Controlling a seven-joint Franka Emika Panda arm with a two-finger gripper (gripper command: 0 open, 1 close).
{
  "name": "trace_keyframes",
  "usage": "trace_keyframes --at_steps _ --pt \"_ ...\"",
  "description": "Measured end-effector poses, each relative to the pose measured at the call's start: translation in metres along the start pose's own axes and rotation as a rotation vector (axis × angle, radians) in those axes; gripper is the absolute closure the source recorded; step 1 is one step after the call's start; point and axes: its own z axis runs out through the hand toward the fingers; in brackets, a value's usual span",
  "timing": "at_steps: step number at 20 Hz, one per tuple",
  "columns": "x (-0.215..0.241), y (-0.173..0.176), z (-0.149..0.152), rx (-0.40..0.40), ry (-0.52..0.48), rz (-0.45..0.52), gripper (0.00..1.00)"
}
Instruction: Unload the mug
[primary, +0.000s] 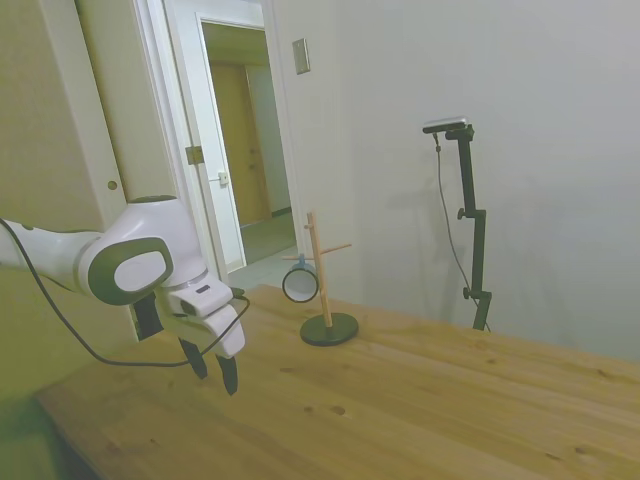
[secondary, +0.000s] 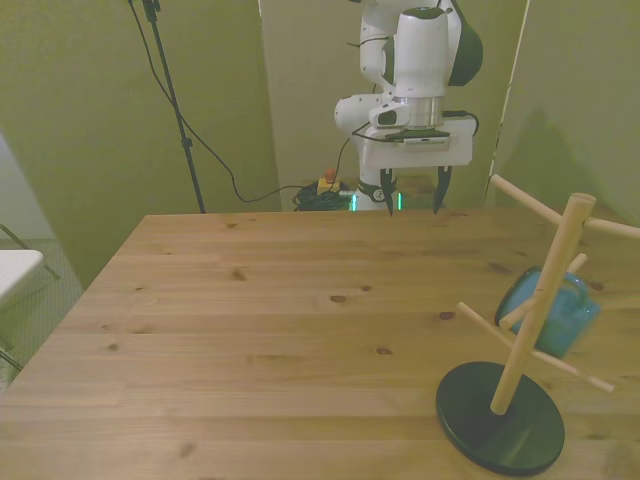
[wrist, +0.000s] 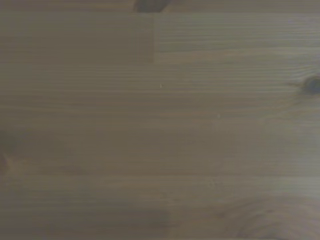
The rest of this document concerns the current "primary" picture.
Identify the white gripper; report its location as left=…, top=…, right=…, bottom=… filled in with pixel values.
left=160, top=298, right=248, bottom=398

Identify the blue enamel mug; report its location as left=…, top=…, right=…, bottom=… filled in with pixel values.
left=281, top=253, right=320, bottom=305

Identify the wooden mug tree black base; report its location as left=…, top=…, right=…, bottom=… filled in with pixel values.
left=281, top=211, right=360, bottom=348

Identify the black object behind table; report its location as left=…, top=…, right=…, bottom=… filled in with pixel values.
left=131, top=294, right=166, bottom=344

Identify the brown wooden hallway door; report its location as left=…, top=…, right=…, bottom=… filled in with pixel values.
left=208, top=59, right=274, bottom=227

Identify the beige closet door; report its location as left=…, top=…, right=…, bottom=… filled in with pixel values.
left=0, top=0, right=177, bottom=236

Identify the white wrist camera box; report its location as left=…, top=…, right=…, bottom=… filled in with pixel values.
left=167, top=280, right=235, bottom=318

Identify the white door frame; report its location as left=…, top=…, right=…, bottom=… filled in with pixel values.
left=130, top=0, right=302, bottom=281

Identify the black camera stand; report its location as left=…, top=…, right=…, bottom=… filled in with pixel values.
left=444, top=124, right=494, bottom=333

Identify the metal wall switch plate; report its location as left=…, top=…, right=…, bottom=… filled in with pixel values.
left=291, top=37, right=312, bottom=77

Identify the grey exterior camera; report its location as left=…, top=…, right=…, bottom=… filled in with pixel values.
left=422, top=115, right=472, bottom=136

